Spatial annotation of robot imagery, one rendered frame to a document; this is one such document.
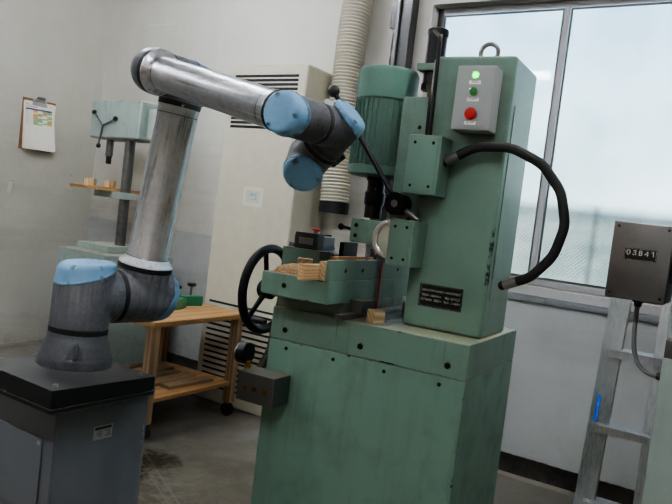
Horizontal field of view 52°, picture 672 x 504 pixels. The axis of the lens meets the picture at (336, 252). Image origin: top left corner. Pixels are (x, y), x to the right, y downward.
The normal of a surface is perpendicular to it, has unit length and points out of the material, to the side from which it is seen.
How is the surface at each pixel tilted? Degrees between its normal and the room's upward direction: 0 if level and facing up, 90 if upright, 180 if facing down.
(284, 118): 90
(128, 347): 90
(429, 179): 90
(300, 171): 124
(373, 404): 90
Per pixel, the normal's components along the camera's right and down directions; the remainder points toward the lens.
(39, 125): 0.84, -0.05
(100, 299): 0.77, 0.14
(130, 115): -0.58, -0.03
